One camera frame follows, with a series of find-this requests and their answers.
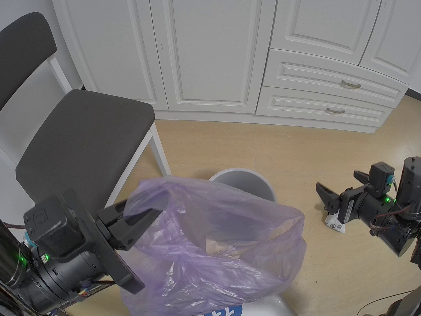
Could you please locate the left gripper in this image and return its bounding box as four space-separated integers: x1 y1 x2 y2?
18 189 165 314

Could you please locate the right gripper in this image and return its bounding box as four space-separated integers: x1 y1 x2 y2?
315 169 398 225

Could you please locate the clear printed wrapper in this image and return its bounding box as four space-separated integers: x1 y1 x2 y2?
325 213 345 234

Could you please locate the purple plastic bag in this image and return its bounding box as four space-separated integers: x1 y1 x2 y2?
120 176 308 316

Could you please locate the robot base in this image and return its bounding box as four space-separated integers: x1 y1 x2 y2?
192 292 291 316

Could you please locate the white trash bin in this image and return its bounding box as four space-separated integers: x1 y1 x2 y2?
209 167 275 206

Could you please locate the white chair dark grey seat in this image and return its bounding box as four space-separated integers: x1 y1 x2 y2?
0 12 174 216

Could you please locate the white wardrobe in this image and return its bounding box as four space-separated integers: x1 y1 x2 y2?
48 0 421 134

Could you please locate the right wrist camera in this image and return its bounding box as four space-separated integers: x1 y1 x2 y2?
363 162 396 197

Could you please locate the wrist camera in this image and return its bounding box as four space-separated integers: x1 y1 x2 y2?
23 194 87 266
363 162 396 197

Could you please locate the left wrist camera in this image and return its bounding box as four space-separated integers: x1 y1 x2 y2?
23 194 87 266

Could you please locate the black cable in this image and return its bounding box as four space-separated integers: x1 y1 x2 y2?
358 292 407 314

